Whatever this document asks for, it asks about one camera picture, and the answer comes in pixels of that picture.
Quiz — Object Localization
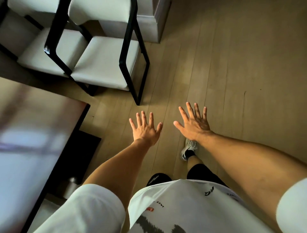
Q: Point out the white sneaker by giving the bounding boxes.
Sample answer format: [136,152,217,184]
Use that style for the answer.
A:
[180,138,198,161]

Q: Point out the person's right hand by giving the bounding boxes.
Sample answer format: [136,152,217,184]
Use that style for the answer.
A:
[173,102,214,143]

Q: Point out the glossy dark-edged table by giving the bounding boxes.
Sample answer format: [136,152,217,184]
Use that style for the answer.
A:
[0,77,91,233]

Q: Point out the person's right forearm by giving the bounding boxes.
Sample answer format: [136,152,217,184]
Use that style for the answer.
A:
[198,131,307,216]

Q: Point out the black table base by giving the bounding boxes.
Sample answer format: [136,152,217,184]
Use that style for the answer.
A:
[36,131,102,200]

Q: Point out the grey cabinet base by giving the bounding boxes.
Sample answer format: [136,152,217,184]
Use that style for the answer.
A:
[97,0,172,44]

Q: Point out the person's left hand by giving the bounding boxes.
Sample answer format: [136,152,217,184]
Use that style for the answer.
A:
[129,111,163,147]

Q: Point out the white cushioned black-framed chair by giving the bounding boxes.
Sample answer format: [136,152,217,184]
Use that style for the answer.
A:
[44,0,150,106]
[0,0,93,79]

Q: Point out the white printed t-shirt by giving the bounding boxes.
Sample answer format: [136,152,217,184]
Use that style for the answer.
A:
[34,178,307,233]

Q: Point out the person's leg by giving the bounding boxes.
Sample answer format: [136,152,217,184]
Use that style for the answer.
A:
[187,156,204,172]

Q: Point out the black shorts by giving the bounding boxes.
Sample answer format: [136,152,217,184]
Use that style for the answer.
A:
[146,164,230,189]

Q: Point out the person's left forearm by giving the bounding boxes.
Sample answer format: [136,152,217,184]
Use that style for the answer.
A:
[83,138,154,204]

